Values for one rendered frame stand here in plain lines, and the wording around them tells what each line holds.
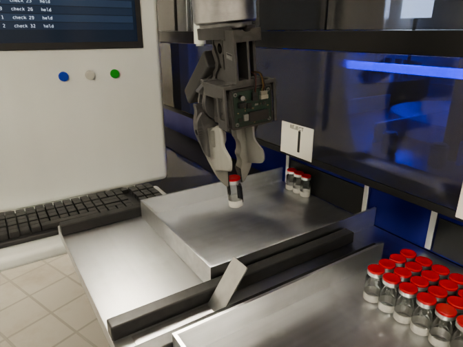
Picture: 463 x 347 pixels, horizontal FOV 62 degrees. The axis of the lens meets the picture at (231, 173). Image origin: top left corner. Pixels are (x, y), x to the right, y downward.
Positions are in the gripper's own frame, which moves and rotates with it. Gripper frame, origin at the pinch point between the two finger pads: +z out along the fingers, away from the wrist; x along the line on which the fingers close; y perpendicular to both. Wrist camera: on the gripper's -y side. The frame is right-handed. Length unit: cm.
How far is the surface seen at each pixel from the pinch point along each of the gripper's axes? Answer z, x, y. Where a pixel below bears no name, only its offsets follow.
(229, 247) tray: 13.3, -0.8, -1.6
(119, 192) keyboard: 17.6, -9.9, -45.4
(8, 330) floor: 96, -58, -115
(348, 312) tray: 13.9, 5.4, 18.7
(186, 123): 11, 19, -71
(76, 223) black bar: 9.8, -21.7, -18.3
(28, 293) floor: 97, -50, -139
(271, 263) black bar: 11.7, 1.4, 7.5
